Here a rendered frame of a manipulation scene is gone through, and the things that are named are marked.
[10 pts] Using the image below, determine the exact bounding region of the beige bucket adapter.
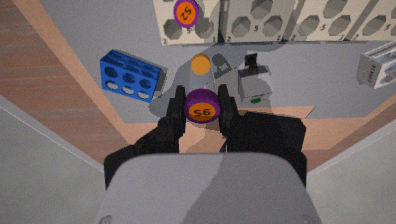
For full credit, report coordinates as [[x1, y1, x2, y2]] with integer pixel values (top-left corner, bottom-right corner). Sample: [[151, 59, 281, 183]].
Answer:
[[153, 0, 221, 45], [219, 0, 296, 43], [282, 0, 370, 41], [345, 0, 396, 40]]

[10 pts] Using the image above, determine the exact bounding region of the white tube rack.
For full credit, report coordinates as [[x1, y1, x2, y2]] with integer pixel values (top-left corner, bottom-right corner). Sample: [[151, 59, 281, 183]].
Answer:
[[356, 40, 396, 89]]

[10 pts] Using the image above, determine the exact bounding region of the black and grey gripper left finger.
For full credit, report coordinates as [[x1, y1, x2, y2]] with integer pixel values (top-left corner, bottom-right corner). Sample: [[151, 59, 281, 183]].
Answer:
[[103, 85, 186, 190]]

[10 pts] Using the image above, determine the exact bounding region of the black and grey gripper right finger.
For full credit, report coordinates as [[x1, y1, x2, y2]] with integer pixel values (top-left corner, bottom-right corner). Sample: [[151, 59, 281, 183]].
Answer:
[[218, 84, 307, 188]]

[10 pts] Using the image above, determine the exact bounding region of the blue tube rack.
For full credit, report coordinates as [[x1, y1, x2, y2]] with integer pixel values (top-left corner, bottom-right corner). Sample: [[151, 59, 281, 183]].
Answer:
[[100, 50, 161, 103]]

